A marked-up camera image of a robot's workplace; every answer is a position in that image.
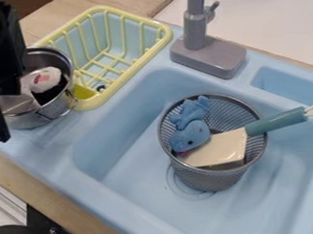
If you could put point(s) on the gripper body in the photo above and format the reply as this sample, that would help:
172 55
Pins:
6 49

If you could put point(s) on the silver pot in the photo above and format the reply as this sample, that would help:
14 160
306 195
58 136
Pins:
56 102

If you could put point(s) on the yellow basket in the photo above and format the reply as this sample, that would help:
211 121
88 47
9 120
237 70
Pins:
122 72

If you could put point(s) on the toy sink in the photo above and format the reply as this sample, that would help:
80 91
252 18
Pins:
119 143

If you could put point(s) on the blue plush toy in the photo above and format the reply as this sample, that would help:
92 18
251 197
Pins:
191 133

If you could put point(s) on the tap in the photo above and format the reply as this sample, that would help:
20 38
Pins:
208 56

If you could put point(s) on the silver mesh strainer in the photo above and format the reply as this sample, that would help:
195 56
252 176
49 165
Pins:
204 178

